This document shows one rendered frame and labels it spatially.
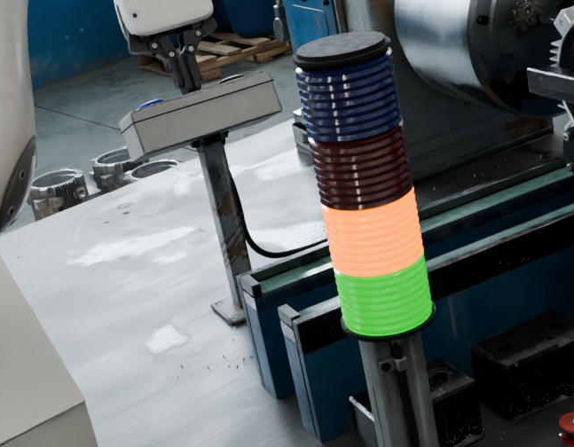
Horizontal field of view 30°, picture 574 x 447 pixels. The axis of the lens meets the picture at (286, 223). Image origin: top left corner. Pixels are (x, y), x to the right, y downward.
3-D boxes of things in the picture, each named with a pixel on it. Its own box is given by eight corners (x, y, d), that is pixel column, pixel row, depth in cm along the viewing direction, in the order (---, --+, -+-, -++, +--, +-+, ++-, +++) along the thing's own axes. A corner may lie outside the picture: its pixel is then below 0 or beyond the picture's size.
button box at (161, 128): (264, 121, 129) (250, 79, 129) (284, 111, 123) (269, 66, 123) (131, 164, 124) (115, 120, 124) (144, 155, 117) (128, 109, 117)
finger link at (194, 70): (176, 33, 121) (196, 89, 122) (202, 25, 122) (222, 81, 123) (170, 39, 124) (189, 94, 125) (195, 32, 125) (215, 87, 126)
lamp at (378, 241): (393, 230, 74) (383, 168, 72) (442, 254, 69) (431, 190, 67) (317, 259, 72) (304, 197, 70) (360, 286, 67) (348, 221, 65)
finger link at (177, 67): (148, 40, 120) (169, 98, 120) (175, 33, 121) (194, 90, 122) (143, 47, 123) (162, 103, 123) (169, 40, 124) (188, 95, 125)
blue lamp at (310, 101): (373, 105, 71) (361, 37, 69) (420, 121, 65) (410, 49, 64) (291, 131, 69) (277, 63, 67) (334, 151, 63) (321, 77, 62)
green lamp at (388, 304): (404, 288, 75) (393, 230, 74) (451, 317, 70) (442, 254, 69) (328, 318, 73) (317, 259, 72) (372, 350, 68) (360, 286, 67)
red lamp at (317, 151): (383, 168, 72) (373, 105, 71) (431, 190, 67) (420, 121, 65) (304, 197, 70) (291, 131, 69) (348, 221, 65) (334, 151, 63)
